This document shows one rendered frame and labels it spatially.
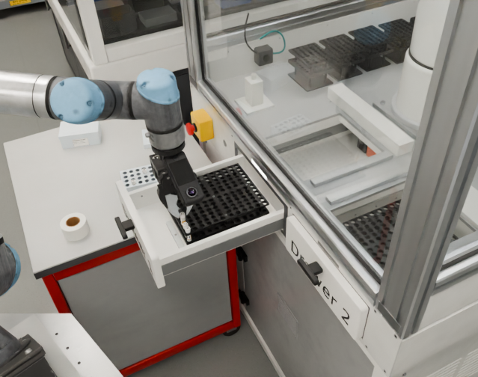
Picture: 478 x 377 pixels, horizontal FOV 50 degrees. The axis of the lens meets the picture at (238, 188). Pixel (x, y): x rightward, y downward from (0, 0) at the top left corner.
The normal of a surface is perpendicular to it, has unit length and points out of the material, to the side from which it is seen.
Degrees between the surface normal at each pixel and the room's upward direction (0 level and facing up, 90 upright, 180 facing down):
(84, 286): 90
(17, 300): 0
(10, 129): 0
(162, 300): 90
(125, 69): 90
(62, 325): 0
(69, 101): 58
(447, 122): 90
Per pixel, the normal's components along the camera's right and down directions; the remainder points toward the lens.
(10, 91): -0.11, 0.09
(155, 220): -0.04, -0.73
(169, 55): 0.44, 0.60
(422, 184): -0.90, 0.32
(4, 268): 0.97, -0.17
